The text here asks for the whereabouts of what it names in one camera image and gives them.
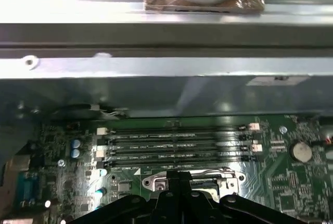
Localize white case sticker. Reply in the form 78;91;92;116
246;76;312;87

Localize CPU socket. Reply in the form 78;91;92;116
142;169;247;201

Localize black RAM slot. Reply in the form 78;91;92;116
96;123;260;135
105;134;257;145
96;144;263;159
104;153;258;169

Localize green motherboard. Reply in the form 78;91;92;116
15;114;333;224

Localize black PC case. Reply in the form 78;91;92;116
0;22;333;224

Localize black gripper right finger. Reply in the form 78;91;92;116
178;171;313;224

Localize thin fan wire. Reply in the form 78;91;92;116
56;103;130;117

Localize round coin battery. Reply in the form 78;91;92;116
289;140;313;163

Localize blue port connector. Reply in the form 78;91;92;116
16;172;42;209

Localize metal locking lever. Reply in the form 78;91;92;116
191;169;236;181

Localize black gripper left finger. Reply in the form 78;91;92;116
68;171;180;224

